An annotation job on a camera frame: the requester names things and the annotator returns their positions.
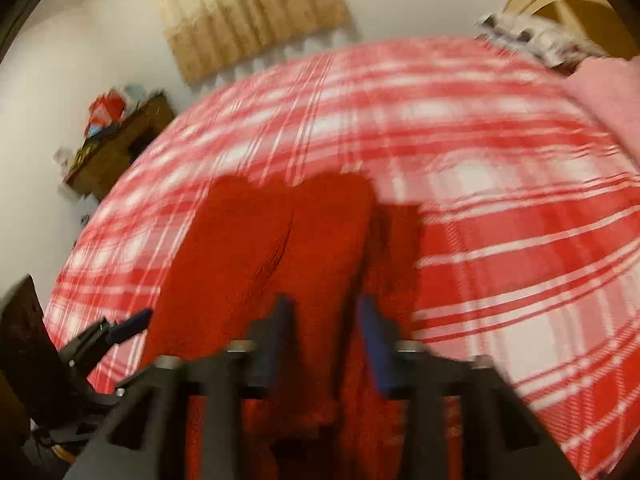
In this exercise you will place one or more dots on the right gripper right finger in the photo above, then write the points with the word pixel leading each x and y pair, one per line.
pixel 391 369

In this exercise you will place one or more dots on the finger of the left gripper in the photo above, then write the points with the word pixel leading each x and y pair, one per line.
pixel 133 326

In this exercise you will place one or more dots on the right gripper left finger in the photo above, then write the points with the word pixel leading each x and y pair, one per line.
pixel 269 338

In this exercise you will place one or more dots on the red knit sweater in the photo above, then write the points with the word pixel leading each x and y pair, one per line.
pixel 322 244

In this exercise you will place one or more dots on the red white plaid bedsheet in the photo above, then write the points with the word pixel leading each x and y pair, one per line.
pixel 531 213

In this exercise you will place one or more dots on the brown wooden desk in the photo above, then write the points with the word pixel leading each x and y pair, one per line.
pixel 104 158

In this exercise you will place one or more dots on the red box on desk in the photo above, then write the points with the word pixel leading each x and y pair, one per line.
pixel 104 111

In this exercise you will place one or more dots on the beige window curtain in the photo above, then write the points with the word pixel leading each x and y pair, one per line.
pixel 207 36

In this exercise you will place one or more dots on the pink floral blanket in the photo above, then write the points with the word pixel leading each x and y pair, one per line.
pixel 609 89

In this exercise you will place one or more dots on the black white patterned pillow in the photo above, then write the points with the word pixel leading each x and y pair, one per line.
pixel 543 40

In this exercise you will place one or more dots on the cream wooden headboard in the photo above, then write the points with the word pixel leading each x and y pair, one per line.
pixel 595 20

